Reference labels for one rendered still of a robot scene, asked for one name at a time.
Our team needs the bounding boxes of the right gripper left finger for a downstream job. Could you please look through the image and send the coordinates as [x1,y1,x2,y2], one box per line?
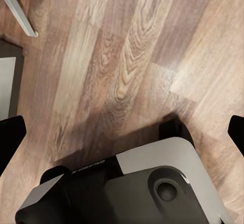
[0,115,26,176]

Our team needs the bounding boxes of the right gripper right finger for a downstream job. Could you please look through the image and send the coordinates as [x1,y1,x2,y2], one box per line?
[228,115,244,156]

